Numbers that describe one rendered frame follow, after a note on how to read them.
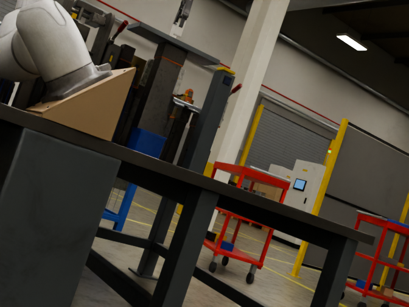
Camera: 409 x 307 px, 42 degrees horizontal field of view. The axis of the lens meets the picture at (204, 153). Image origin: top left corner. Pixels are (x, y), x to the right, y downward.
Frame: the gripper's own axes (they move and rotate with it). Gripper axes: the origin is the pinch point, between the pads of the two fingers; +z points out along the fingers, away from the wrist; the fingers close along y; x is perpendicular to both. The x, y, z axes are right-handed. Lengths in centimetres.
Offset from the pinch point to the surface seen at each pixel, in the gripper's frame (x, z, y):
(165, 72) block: -0.7, 16.6, -4.2
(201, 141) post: -25.0, 36.5, 2.1
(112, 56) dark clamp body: 19.8, 16.9, 3.5
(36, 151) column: 33, 59, -61
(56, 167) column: 26, 62, -59
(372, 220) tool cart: -291, 29, 271
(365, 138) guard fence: -325, -71, 392
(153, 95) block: 0.8, 26.9, -4.5
